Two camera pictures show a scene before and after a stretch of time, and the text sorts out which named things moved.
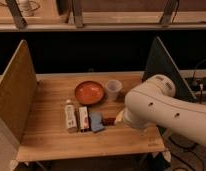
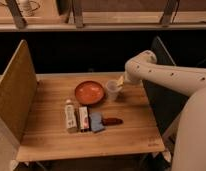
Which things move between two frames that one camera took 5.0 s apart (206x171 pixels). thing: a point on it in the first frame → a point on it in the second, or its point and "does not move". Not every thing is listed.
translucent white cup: [113, 87] does not move
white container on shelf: [27, 7] does not move
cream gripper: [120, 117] → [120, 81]
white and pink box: [84, 117] does not move
